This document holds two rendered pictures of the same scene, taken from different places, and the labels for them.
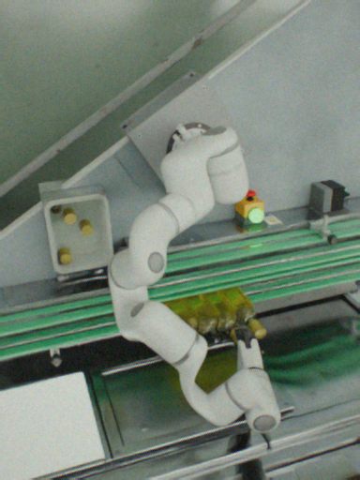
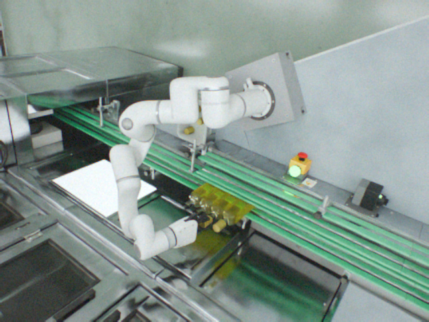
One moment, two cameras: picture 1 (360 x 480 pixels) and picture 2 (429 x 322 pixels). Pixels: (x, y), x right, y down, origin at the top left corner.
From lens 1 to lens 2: 1.04 m
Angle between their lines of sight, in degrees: 43
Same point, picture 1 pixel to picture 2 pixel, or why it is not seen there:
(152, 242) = (131, 113)
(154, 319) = (113, 151)
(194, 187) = (175, 99)
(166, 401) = (157, 224)
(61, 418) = not seen: hidden behind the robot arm
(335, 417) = (198, 302)
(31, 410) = not seen: hidden behind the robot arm
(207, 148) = (192, 81)
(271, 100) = (345, 95)
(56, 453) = (100, 202)
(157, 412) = not seen: hidden behind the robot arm
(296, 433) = (171, 286)
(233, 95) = (316, 79)
